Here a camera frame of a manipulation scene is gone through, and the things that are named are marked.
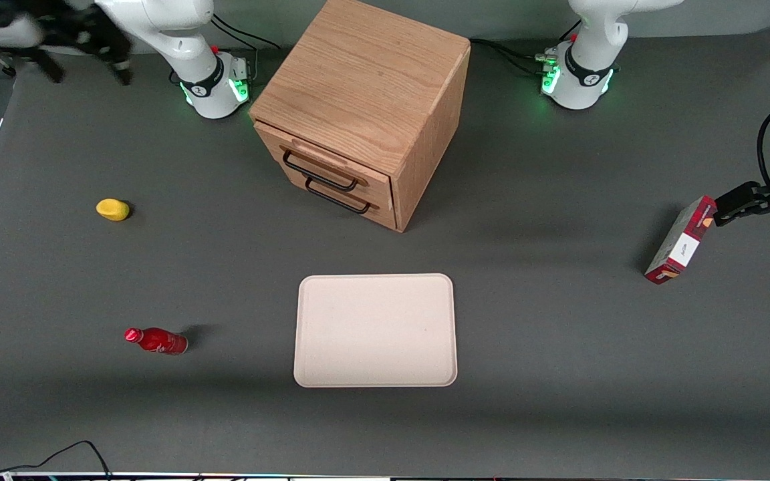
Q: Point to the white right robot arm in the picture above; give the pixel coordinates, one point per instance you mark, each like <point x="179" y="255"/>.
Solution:
<point x="191" y="73"/>

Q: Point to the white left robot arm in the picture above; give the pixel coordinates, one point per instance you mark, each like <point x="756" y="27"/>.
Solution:
<point x="585" y="73"/>

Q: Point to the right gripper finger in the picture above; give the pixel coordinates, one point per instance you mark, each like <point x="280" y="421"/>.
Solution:
<point x="41" y="61"/>
<point x="116" y="57"/>

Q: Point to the wooden drawer with raised lip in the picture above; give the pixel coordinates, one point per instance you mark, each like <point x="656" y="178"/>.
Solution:
<point x="358" y="168"/>

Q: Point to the red plaid carton box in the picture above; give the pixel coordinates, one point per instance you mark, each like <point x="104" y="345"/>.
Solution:
<point x="682" y="244"/>

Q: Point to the wooden drawer cabinet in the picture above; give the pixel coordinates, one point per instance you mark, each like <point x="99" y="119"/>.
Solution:
<point x="371" y="67"/>

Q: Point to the plain wooden drawer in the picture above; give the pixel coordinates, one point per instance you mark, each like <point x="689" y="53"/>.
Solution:
<point x="291" y="175"/>

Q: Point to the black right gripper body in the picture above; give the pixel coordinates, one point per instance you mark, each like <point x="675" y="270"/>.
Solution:
<point x="72" y="30"/>

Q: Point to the yellow toy lemon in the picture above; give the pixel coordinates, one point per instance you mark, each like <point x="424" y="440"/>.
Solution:
<point x="112" y="210"/>

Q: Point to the beige rounded plastic tray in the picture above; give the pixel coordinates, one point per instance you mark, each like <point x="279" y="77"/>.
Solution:
<point x="375" y="331"/>

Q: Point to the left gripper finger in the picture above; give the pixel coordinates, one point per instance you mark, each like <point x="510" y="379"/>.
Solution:
<point x="736" y="210"/>
<point x="759" y="189"/>

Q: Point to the red bottle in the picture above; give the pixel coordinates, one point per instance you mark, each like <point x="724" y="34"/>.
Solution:
<point x="161" y="341"/>

